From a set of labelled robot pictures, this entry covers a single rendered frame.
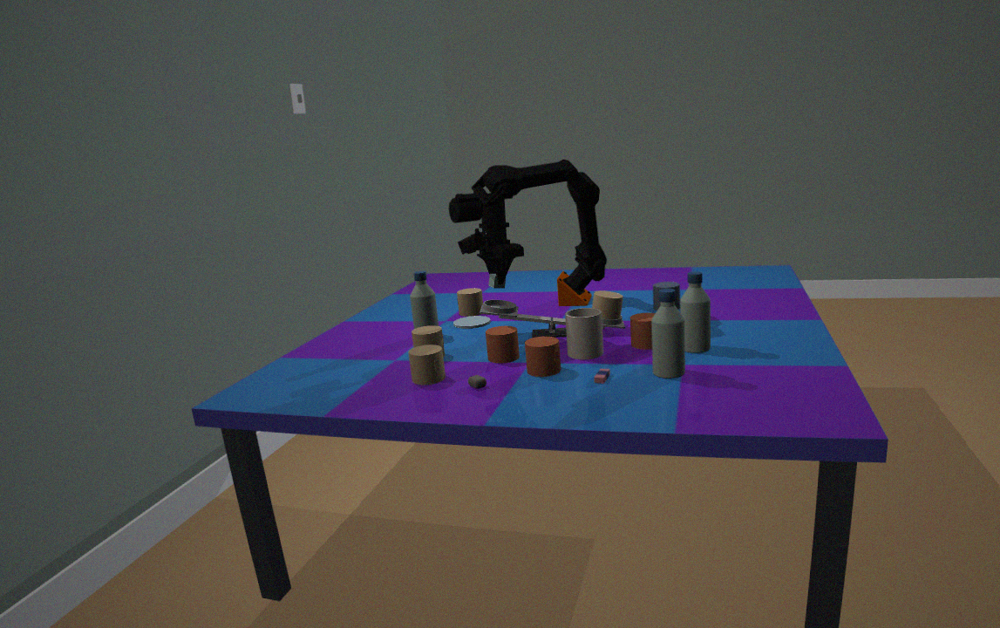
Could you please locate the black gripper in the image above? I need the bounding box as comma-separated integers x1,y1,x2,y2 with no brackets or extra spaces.
477,218,524,284

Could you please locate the grey round disc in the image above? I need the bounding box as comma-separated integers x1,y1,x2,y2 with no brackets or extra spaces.
453,316,491,329

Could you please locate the tan cylinder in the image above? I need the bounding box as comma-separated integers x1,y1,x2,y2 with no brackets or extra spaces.
412,325,445,357
408,345,446,386
457,288,483,317
592,290,623,319

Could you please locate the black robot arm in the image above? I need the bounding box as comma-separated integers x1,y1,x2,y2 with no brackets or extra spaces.
449,160,607,295

